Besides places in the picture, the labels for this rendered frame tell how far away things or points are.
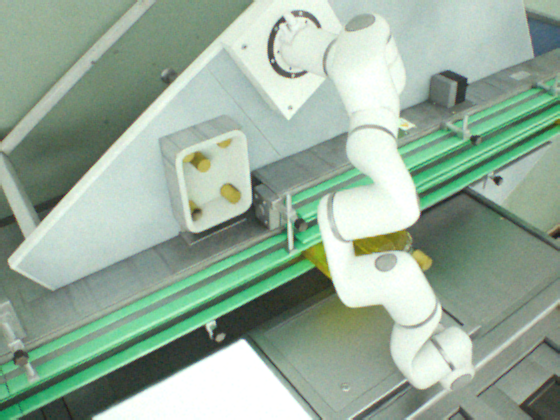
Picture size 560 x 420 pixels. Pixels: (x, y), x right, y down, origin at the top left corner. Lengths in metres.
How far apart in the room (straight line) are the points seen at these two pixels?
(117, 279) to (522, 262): 1.11
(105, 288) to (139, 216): 0.18
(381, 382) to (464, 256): 0.54
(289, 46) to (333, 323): 0.67
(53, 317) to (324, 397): 0.62
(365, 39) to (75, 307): 0.83
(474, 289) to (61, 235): 1.06
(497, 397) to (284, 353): 0.50
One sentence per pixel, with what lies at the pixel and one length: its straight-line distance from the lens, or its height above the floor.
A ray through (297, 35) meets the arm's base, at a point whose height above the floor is 0.85.
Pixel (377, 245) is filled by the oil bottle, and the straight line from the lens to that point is 1.40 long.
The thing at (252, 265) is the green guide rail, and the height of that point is 0.94.
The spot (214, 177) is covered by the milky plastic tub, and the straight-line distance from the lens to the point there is 1.37.
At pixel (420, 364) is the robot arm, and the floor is 1.40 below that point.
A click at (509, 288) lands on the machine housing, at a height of 1.26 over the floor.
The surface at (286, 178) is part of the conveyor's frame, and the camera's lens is 1.41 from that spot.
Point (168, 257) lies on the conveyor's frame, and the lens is 1.36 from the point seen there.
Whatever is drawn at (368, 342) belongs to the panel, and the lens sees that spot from 1.39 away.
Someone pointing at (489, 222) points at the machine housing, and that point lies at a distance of 1.84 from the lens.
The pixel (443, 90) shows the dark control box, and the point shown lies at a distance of 1.75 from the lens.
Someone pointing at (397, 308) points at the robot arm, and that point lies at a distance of 0.94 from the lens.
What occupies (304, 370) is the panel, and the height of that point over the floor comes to 1.15.
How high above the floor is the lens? 1.80
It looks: 42 degrees down
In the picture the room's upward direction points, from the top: 130 degrees clockwise
